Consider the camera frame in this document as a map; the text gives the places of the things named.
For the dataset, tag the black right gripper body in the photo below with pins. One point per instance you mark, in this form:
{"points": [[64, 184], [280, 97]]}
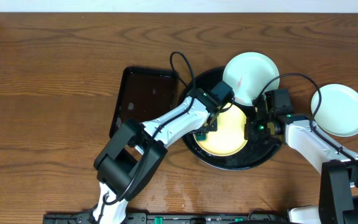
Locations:
{"points": [[260, 130]]}

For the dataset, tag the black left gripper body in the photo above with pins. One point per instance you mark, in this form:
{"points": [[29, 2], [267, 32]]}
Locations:
{"points": [[211, 125]]}

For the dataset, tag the yellow plate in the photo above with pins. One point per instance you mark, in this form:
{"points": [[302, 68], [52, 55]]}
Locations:
{"points": [[229, 138]]}

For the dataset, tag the green scrubbing sponge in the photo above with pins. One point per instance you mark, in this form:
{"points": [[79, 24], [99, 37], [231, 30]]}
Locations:
{"points": [[200, 136]]}

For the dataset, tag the small light green plate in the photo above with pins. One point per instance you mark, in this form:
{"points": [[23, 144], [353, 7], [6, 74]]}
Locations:
{"points": [[336, 108]]}

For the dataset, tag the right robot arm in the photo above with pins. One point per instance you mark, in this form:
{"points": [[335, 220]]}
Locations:
{"points": [[338, 195]]}

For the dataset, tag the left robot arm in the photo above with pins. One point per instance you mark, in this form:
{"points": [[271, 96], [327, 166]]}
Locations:
{"points": [[131, 157]]}

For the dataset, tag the black round tray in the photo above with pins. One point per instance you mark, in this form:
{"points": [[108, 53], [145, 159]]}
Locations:
{"points": [[253, 154]]}

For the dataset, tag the black rectangular water tray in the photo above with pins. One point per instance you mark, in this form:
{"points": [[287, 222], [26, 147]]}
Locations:
{"points": [[144, 94]]}

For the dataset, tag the large light green plate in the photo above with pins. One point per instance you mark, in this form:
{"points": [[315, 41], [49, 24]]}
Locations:
{"points": [[247, 74]]}

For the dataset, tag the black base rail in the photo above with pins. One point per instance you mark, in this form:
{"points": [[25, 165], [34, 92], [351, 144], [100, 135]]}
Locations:
{"points": [[256, 216]]}

